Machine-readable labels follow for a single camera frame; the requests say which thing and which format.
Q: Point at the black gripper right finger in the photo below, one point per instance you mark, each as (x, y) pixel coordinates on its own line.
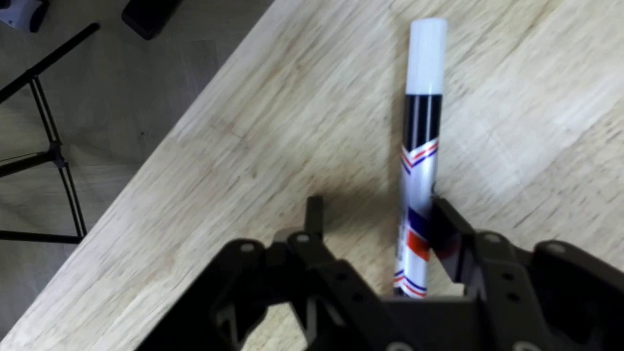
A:
(555, 297)

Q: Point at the white capped marker pen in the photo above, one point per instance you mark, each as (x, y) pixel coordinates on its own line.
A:
(420, 145)

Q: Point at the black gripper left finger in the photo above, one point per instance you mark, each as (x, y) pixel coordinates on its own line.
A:
(231, 297)

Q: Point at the black camera tripod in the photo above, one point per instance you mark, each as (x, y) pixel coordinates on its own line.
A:
(53, 153)

